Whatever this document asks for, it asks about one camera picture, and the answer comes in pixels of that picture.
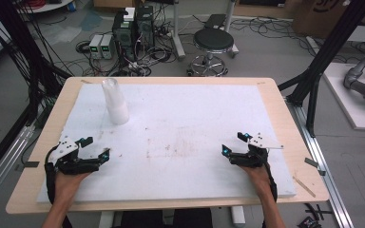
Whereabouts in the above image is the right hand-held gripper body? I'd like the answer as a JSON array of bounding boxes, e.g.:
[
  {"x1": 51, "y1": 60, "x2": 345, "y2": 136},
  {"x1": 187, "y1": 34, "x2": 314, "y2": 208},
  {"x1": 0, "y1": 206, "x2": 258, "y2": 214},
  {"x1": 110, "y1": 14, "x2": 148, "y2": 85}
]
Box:
[{"x1": 228, "y1": 132, "x2": 284, "y2": 169}]

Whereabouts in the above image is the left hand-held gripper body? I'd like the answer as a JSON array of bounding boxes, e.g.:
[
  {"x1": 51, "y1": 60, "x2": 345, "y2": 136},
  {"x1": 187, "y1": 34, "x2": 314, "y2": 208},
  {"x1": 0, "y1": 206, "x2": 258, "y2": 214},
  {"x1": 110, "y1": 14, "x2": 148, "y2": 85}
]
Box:
[{"x1": 45, "y1": 135, "x2": 102, "y2": 176}]

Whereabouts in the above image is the stack of clear cups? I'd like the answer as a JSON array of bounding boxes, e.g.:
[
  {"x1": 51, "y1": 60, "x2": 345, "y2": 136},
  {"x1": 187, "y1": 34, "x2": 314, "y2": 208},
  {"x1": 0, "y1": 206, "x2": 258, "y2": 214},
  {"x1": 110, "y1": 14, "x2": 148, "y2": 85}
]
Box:
[{"x1": 101, "y1": 77, "x2": 130, "y2": 125}]

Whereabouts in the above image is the person's right hand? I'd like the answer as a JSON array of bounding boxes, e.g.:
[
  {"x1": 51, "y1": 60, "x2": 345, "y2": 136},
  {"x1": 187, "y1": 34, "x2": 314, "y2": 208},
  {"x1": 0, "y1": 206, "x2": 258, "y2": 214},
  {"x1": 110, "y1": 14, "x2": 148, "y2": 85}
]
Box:
[{"x1": 239, "y1": 164, "x2": 276, "y2": 200}]

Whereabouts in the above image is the person's left hand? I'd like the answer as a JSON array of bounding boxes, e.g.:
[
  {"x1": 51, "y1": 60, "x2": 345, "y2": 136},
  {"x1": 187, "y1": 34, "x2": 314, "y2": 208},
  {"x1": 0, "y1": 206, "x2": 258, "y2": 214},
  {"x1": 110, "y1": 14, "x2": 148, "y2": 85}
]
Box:
[{"x1": 54, "y1": 171, "x2": 91, "y2": 201}]

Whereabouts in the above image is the white foam mat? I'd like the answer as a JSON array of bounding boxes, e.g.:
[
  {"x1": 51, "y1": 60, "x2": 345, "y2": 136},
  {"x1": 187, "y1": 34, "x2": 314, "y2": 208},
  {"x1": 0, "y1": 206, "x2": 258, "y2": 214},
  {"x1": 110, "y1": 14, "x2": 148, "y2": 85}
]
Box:
[{"x1": 36, "y1": 83, "x2": 298, "y2": 204}]

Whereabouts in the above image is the thin wooden stick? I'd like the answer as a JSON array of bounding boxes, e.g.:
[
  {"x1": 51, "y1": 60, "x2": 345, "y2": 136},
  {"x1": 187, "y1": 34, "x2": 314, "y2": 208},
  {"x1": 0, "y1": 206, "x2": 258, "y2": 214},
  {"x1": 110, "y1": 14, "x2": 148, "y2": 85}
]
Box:
[{"x1": 292, "y1": 175, "x2": 317, "y2": 199}]

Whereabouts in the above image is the white table leg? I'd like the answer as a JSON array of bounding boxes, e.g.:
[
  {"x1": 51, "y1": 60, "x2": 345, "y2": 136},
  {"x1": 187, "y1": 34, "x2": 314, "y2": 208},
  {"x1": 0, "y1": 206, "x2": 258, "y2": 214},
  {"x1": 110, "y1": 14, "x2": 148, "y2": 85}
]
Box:
[
  {"x1": 98, "y1": 210, "x2": 116, "y2": 228},
  {"x1": 230, "y1": 205, "x2": 247, "y2": 228}
]

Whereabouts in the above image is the person's dark clothing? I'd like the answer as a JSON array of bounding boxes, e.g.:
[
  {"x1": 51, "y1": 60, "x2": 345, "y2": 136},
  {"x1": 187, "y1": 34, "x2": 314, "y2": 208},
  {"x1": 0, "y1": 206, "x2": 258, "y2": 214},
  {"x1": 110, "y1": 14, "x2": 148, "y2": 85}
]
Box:
[{"x1": 112, "y1": 207, "x2": 214, "y2": 228}]

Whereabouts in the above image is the grey bench power supply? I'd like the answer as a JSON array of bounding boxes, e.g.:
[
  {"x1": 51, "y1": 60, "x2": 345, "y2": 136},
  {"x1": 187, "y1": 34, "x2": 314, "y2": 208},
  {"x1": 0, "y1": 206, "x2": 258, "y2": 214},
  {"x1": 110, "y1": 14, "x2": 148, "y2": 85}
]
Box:
[
  {"x1": 88, "y1": 33, "x2": 105, "y2": 60},
  {"x1": 100, "y1": 33, "x2": 117, "y2": 61}
]

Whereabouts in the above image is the black round stool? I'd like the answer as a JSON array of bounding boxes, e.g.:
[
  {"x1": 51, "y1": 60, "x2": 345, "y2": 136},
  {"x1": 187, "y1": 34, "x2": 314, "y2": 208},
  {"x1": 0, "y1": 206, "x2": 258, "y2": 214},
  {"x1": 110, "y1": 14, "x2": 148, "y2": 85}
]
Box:
[{"x1": 187, "y1": 28, "x2": 240, "y2": 77}]

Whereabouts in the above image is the white floor platform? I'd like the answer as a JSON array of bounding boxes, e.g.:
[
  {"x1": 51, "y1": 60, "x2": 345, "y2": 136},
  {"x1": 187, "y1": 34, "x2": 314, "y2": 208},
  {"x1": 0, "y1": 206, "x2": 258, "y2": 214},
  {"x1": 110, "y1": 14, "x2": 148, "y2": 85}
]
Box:
[{"x1": 322, "y1": 61, "x2": 365, "y2": 131}]

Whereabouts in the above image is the black computer tower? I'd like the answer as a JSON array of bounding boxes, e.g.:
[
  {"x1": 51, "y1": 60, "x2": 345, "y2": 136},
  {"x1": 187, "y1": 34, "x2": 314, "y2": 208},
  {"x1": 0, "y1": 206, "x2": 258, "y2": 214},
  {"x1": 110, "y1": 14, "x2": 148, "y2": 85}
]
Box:
[
  {"x1": 111, "y1": 10, "x2": 138, "y2": 62},
  {"x1": 135, "y1": 5, "x2": 156, "y2": 49}
]

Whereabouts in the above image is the white metal stand leg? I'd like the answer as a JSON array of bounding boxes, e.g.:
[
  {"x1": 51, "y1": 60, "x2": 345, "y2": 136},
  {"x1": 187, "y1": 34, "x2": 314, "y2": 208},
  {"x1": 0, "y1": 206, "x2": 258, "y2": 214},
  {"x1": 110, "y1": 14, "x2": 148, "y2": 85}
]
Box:
[
  {"x1": 170, "y1": 0, "x2": 187, "y2": 62},
  {"x1": 222, "y1": 0, "x2": 240, "y2": 59}
]

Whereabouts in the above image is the small white box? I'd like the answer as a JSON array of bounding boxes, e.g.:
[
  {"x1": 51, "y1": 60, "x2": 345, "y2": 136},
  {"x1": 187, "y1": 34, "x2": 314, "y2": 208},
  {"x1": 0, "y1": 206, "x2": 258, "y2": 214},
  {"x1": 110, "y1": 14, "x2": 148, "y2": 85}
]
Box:
[{"x1": 123, "y1": 7, "x2": 137, "y2": 23}]

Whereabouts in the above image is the round white table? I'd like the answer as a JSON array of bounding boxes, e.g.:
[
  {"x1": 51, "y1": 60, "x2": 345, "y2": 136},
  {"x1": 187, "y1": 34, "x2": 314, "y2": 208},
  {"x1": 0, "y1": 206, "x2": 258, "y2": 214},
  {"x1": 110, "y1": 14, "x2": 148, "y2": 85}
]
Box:
[{"x1": 14, "y1": 0, "x2": 74, "y2": 14}]

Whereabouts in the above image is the brown cardboard box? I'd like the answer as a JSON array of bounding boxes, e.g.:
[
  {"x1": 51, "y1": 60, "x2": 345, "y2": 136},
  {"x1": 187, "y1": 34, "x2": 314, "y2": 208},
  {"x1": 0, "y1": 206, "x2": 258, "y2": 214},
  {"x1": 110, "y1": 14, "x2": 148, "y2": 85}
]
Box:
[{"x1": 292, "y1": 0, "x2": 365, "y2": 40}]

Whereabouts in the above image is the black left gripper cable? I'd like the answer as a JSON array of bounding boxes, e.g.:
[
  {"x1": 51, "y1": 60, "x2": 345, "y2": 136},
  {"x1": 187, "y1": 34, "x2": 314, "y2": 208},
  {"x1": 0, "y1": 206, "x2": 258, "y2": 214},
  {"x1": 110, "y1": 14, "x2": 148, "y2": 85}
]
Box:
[{"x1": 44, "y1": 143, "x2": 61, "y2": 204}]

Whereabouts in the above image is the aluminium floor rail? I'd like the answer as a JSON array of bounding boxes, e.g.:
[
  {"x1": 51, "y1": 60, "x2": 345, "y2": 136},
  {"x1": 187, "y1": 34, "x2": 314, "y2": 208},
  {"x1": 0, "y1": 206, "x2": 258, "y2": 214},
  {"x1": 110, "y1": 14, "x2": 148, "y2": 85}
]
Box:
[
  {"x1": 285, "y1": 97, "x2": 355, "y2": 228},
  {"x1": 0, "y1": 123, "x2": 36, "y2": 213}
]

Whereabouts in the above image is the tangle of floor cables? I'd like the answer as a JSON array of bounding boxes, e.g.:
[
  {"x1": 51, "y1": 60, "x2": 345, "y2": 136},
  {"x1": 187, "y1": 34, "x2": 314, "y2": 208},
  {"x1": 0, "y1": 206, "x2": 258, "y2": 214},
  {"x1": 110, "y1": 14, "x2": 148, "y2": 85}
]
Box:
[{"x1": 75, "y1": 18, "x2": 180, "y2": 78}]

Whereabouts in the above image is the black frame with cable bundle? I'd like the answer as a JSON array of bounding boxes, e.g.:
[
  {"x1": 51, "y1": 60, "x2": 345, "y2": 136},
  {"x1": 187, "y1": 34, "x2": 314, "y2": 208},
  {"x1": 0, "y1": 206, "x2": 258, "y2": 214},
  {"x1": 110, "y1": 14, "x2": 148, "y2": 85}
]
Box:
[{"x1": 0, "y1": 0, "x2": 74, "y2": 129}]

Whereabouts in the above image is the black metal frame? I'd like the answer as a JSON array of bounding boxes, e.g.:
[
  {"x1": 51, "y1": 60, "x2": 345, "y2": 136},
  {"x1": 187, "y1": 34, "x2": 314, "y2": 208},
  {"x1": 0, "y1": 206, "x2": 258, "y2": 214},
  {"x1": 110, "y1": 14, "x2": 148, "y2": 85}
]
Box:
[{"x1": 278, "y1": 0, "x2": 365, "y2": 138}]

